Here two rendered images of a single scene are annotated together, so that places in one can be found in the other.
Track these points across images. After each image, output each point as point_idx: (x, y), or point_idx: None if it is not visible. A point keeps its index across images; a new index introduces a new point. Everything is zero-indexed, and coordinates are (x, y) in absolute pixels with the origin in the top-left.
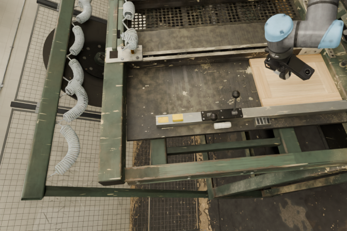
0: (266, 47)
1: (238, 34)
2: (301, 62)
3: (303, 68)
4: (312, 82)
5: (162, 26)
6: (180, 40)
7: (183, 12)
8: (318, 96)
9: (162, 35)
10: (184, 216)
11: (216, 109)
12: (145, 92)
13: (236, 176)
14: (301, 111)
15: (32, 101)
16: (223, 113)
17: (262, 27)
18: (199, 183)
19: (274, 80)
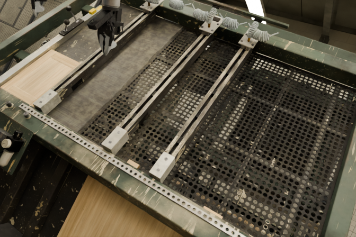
0: None
1: (114, 79)
2: None
3: None
4: (29, 84)
5: (170, 44)
6: (146, 46)
7: (172, 62)
8: (19, 79)
9: (161, 39)
10: None
11: (80, 33)
12: (126, 14)
13: None
14: (25, 58)
15: None
16: (70, 27)
17: (101, 98)
18: None
19: (57, 67)
